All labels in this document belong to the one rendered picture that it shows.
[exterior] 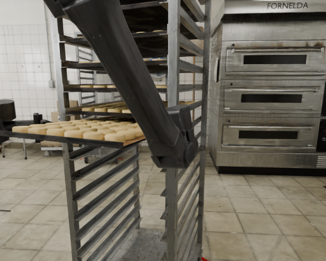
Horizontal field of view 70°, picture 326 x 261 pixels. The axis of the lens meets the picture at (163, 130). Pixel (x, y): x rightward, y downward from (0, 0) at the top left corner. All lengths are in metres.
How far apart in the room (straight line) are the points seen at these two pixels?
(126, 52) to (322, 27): 3.06
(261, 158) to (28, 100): 3.86
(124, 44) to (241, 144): 2.78
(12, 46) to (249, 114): 3.91
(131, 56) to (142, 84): 0.05
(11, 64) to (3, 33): 0.50
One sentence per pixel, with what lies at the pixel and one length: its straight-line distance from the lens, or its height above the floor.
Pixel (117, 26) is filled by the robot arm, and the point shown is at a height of 1.24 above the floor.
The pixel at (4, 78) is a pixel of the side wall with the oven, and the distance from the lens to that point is 4.91.
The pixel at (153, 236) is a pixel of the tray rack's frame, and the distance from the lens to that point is 1.72.
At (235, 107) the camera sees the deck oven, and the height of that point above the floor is 0.87.
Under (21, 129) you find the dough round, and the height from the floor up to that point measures 1.03.
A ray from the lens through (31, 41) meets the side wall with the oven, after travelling 4.64.
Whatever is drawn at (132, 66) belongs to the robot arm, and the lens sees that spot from 0.36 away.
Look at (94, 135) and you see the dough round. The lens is 0.59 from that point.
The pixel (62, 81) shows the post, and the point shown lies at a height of 1.17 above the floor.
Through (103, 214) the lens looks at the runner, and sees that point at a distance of 1.30.
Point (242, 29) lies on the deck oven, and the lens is 3.01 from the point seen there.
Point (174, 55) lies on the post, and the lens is 0.75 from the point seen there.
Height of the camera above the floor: 1.16
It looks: 11 degrees down
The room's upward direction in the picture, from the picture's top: straight up
